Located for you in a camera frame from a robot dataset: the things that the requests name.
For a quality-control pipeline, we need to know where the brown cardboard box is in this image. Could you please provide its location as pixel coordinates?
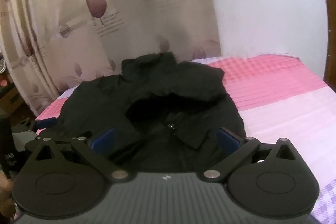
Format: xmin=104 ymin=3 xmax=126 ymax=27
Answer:
xmin=0 ymin=82 xmax=25 ymax=110

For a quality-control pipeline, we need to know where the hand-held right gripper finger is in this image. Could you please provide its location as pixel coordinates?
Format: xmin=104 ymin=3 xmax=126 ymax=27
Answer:
xmin=203 ymin=126 xmax=298 ymax=183

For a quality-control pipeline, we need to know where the pink checked bed sheet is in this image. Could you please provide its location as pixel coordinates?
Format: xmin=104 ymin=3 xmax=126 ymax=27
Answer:
xmin=35 ymin=53 xmax=336 ymax=224

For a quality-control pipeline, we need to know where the beige leaf print curtain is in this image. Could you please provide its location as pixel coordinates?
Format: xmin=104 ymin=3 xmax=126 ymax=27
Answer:
xmin=0 ymin=0 xmax=222 ymax=119

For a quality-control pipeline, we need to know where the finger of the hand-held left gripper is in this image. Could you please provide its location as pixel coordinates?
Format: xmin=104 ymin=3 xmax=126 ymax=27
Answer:
xmin=36 ymin=118 xmax=58 ymax=130

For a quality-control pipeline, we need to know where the black hooded jacket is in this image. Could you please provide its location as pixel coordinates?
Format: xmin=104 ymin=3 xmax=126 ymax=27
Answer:
xmin=59 ymin=52 xmax=248 ymax=174

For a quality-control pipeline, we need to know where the wooden headboard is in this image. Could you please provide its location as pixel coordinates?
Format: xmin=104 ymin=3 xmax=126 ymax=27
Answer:
xmin=314 ymin=0 xmax=336 ymax=92

